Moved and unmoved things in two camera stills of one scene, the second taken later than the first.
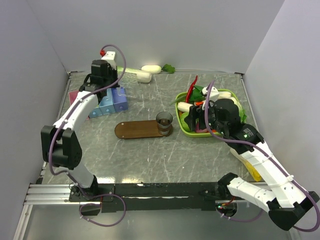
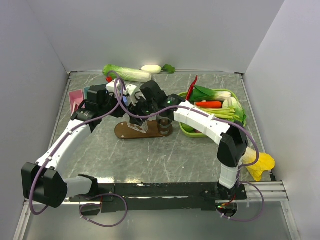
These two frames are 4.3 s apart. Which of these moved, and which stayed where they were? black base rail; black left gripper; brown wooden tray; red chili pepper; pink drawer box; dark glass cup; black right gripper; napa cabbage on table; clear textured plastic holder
Moved: black right gripper; black left gripper; clear textured plastic holder
Stayed: dark glass cup; brown wooden tray; napa cabbage on table; pink drawer box; red chili pepper; black base rail
